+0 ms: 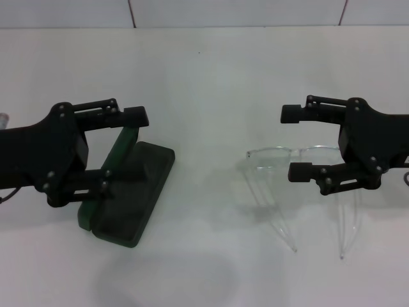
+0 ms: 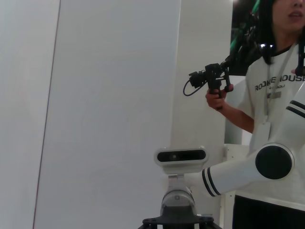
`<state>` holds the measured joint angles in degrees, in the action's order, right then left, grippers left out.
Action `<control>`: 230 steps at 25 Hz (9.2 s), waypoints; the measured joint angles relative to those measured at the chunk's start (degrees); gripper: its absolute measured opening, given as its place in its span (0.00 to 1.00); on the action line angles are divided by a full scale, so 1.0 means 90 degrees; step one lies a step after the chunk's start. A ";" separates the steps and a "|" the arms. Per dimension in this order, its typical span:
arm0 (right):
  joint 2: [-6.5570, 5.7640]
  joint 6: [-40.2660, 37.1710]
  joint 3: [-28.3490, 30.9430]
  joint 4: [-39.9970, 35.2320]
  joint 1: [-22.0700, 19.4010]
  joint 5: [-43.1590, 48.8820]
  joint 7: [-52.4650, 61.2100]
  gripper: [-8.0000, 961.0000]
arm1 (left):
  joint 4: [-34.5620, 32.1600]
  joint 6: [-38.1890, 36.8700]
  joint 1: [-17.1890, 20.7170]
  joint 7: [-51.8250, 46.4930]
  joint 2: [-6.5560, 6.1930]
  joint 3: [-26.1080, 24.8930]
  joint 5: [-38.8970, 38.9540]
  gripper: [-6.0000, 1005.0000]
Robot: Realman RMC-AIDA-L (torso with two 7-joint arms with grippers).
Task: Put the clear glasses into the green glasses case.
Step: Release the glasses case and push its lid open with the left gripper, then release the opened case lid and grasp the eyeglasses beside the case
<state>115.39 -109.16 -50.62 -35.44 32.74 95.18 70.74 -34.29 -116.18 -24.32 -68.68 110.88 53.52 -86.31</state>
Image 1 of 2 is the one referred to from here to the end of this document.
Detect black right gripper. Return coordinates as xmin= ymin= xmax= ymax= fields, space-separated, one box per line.
xmin=280 ymin=94 xmax=409 ymax=196

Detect clear plastic glasses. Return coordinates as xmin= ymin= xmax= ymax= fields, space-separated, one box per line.
xmin=245 ymin=145 xmax=364 ymax=259

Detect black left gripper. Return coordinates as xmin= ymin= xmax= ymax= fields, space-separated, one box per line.
xmin=0 ymin=97 xmax=151 ymax=209

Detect green glasses case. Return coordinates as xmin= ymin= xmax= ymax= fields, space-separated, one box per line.
xmin=77 ymin=126 xmax=176 ymax=249

